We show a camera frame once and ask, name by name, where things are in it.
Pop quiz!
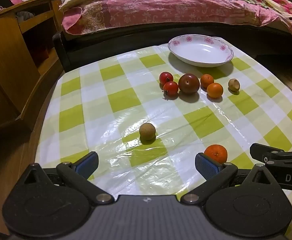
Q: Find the red tomato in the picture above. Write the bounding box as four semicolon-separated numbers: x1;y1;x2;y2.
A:
159;71;174;85
162;81;179;97

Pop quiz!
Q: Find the round tan longan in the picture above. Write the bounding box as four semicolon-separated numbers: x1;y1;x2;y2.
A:
139;123;156;142

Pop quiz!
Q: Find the green white checkered tablecloth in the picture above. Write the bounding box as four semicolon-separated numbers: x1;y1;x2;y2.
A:
33;42;292;202

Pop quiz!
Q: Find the black bed frame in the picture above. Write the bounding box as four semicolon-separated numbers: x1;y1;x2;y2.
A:
52;22;292;73

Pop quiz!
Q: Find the wooden cabinet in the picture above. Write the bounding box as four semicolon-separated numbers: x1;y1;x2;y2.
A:
0;0;66;135

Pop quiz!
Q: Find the white floral rimmed plate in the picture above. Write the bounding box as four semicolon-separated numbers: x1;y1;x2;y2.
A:
167;34;234;68

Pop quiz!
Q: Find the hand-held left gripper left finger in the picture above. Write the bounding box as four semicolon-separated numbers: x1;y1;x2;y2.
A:
23;151;114;205

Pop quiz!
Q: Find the grey cloth in cabinet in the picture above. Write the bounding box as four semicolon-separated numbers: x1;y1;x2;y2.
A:
16;11;34;22

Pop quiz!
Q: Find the cracked pale longan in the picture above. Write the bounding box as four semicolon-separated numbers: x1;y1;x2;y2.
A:
228;78;241;92

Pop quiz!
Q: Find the large orange tangerine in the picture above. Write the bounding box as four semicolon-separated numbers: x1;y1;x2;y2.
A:
204;144;228;164

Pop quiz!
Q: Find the pink floral bedsheet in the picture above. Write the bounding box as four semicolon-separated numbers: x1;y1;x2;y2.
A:
61;0;290;35

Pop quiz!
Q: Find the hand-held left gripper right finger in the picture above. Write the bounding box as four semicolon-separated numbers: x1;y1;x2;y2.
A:
181;152;277;205

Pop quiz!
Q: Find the small orange tangerine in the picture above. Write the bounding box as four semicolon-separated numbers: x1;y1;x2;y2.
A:
200;74;215;88
206;82;224;99

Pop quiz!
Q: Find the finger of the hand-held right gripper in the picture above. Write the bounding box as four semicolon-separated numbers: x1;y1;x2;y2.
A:
250;143;292;167

